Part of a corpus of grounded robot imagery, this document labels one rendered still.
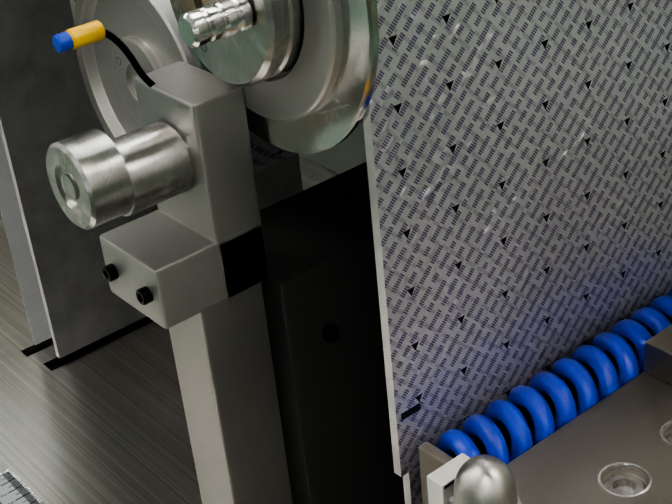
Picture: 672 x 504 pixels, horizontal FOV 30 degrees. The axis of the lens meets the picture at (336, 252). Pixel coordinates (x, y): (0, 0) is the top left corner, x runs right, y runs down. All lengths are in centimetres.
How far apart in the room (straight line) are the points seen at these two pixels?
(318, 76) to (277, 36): 2
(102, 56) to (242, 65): 18
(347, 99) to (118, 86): 20
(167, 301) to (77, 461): 30
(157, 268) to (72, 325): 38
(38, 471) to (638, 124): 44
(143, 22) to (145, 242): 12
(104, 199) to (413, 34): 15
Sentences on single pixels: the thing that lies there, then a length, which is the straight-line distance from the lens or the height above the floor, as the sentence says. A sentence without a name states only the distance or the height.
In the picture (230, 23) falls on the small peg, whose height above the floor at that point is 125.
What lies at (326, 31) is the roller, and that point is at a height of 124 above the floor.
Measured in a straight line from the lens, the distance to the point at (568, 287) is 64.
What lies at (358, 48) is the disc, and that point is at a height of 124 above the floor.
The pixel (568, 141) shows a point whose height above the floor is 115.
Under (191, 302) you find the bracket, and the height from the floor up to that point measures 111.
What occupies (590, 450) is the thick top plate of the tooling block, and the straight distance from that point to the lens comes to 60.
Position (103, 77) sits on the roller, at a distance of 70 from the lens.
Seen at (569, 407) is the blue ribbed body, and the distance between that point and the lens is 62.
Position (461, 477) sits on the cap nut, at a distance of 53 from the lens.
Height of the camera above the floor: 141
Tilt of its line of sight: 30 degrees down
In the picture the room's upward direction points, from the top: 6 degrees counter-clockwise
